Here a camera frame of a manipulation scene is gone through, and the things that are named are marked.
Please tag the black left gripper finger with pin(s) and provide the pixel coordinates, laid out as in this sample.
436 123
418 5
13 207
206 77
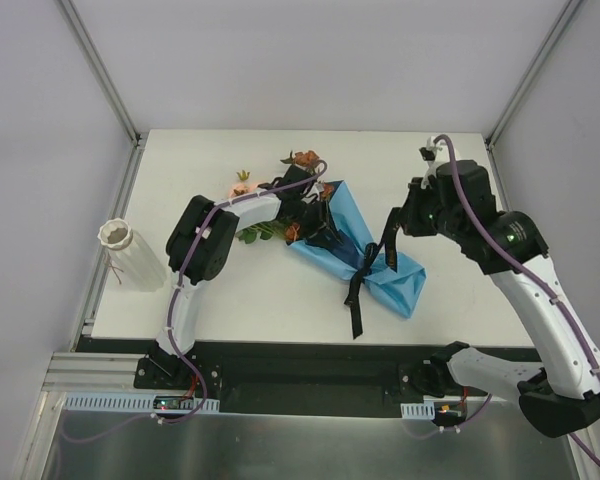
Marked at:
309 229
334 241

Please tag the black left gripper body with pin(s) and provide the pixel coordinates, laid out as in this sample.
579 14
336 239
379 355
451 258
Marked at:
315 220

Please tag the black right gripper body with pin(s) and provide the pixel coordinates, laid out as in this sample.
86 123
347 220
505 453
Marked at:
407 218

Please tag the blue wrapping paper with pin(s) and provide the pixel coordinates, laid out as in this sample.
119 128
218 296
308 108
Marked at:
348 218

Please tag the black ribbon with gold letters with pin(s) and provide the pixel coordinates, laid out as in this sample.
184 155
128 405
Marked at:
357 295

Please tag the orange and pink flower bouquet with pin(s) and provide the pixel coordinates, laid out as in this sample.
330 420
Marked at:
267 230

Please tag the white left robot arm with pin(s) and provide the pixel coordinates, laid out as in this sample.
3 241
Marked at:
199 246

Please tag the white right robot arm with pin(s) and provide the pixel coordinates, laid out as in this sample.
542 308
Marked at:
560 393

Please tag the white ribbed vase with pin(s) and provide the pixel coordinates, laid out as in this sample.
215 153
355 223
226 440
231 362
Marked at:
132 256

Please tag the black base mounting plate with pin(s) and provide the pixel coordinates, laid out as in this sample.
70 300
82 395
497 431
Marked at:
309 379

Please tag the right aluminium table rail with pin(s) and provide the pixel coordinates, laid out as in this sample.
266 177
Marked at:
499 178

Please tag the right white cable duct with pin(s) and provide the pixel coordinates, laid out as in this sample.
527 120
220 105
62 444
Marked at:
418 411

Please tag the white cable duct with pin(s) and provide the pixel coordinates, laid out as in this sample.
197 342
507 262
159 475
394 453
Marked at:
418 411
138 403

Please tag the right aluminium frame post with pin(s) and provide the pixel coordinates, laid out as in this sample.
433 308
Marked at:
560 26

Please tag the aluminium frame post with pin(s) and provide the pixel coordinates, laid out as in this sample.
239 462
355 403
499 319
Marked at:
560 26
96 64

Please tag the left aluminium frame post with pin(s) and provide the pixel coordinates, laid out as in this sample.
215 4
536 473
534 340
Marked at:
96 64

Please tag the aluminium front rail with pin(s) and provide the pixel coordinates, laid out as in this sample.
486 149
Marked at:
91 372

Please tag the left white cable duct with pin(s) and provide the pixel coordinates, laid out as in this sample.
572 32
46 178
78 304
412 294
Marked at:
138 403

